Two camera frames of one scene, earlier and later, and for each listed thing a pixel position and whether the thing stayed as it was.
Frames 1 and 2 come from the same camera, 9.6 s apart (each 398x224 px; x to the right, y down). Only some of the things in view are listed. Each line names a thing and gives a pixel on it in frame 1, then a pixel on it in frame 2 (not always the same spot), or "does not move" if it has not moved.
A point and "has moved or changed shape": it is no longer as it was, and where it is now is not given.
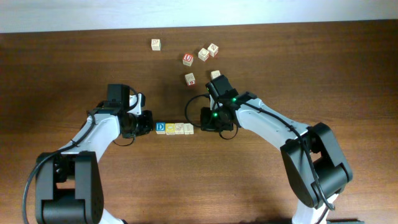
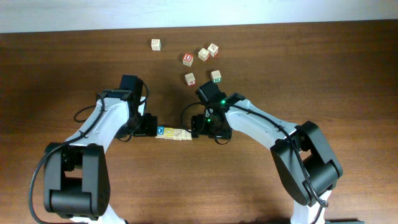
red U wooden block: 188,59 does not move
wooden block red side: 213,50 does not move
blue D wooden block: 160,127 has moved or changed shape
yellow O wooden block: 170,129 has moved or changed shape
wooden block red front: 189,79 does not move
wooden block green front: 215,74 does not move
